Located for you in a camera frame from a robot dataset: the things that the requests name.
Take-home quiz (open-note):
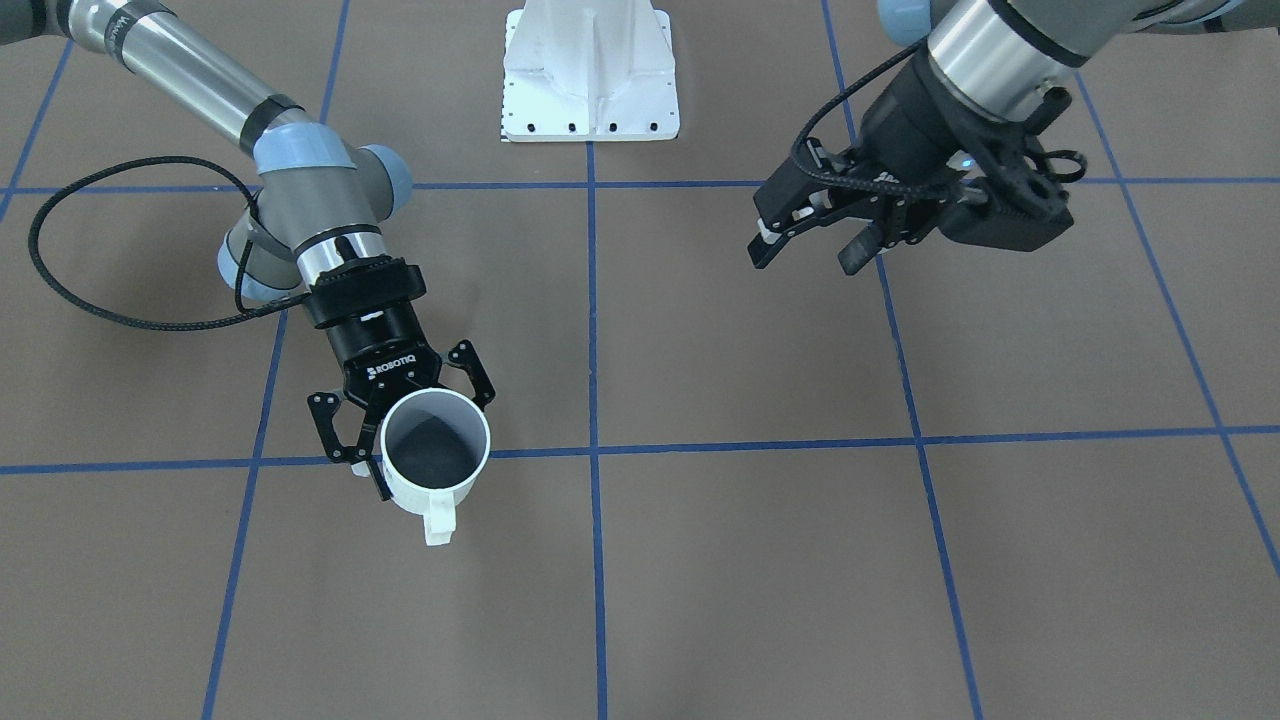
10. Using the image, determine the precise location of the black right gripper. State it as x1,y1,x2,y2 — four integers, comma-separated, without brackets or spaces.
307,302,497,501

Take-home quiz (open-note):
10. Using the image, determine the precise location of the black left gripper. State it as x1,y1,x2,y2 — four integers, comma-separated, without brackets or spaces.
748,55,970,275

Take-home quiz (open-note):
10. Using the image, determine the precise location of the white cup with handle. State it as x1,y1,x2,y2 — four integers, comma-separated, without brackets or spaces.
379,388,492,547

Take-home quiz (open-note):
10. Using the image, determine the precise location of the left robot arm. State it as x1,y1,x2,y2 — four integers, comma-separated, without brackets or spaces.
748,1,1277,275

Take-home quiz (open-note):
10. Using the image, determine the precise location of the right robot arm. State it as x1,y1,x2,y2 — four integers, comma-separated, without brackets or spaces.
3,1,495,511

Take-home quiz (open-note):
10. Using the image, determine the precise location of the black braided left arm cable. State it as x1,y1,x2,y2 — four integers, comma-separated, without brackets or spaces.
790,40,986,199

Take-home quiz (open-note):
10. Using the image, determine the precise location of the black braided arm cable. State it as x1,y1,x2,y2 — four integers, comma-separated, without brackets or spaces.
790,40,986,199
28,155,307,331

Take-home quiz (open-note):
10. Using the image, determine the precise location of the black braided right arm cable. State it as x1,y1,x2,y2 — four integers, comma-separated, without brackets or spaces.
28,155,307,331

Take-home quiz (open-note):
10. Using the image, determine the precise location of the white camera mast pillar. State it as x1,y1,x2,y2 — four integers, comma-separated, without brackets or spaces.
500,1,681,143

